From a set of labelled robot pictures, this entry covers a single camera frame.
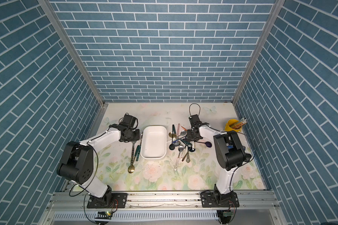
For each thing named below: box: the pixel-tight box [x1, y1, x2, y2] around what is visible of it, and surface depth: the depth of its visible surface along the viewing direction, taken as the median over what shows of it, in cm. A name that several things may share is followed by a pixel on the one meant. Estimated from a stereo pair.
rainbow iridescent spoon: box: [193, 141, 213, 148], surface depth 98 cm
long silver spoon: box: [174, 144, 185, 171], surface depth 93 cm
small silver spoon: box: [185, 150, 191, 164], surface depth 91 cm
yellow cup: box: [224, 119, 242, 132], surface depth 96 cm
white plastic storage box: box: [140, 125, 168, 160], surface depth 98 cm
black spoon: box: [169, 124, 176, 151], surface depth 96 cm
